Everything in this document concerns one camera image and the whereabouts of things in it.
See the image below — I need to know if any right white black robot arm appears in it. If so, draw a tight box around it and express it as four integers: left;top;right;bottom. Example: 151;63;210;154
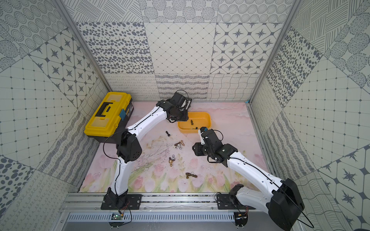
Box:
192;127;304;231

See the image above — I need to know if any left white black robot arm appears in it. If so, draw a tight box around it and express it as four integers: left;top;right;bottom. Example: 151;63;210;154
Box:
103;90;192;209

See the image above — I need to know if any yellow plastic storage tray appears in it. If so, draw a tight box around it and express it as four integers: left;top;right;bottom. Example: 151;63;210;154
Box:
178;112;212;134

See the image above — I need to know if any yellow plastic toolbox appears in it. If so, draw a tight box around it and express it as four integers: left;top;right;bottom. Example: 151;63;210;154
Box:
84;92;134;143

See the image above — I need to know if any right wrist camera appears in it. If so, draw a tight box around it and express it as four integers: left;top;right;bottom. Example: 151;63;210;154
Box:
198;127;208;145

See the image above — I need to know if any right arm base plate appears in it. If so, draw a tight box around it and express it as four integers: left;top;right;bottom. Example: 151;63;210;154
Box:
214;193;239;210

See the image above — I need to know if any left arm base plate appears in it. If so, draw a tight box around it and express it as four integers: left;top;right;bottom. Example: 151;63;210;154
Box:
100;194;143;210

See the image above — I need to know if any aluminium front rail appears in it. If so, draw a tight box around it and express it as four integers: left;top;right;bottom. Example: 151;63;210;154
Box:
59;192;298;213

